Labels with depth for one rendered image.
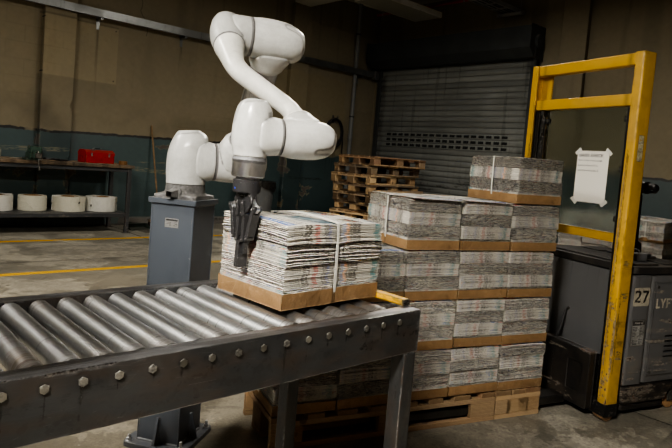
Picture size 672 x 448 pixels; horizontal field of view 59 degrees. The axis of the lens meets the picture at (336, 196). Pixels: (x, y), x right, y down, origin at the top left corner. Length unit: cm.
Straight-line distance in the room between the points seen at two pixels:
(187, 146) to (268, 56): 55
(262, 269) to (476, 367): 163
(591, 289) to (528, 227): 69
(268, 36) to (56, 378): 128
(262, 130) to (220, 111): 825
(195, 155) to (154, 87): 693
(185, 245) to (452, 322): 126
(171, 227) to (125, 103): 677
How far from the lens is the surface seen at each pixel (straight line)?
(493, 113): 1015
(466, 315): 289
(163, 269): 243
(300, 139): 158
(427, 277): 271
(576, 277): 363
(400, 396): 176
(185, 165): 238
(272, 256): 156
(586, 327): 361
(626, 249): 325
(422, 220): 265
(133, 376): 122
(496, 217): 289
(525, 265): 305
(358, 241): 169
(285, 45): 204
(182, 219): 237
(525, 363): 321
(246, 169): 155
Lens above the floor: 120
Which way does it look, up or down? 4 degrees down
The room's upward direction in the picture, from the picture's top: 5 degrees clockwise
